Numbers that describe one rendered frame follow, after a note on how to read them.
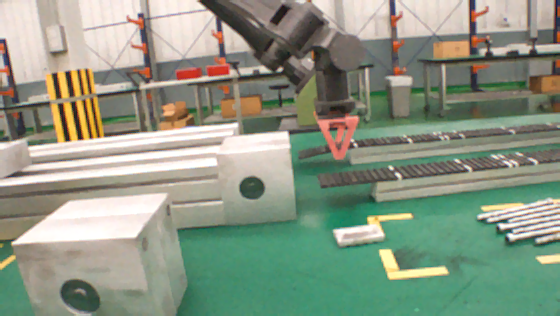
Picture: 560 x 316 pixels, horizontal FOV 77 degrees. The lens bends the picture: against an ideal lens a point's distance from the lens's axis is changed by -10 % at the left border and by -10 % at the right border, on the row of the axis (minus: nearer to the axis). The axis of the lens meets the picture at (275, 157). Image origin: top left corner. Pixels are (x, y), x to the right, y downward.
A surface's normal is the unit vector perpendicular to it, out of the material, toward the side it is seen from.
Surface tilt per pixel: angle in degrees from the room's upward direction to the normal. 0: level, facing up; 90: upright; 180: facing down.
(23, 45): 90
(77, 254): 90
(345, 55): 90
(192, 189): 90
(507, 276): 0
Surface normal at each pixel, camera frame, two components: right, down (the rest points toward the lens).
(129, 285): -0.01, 0.25
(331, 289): -0.10, -0.96
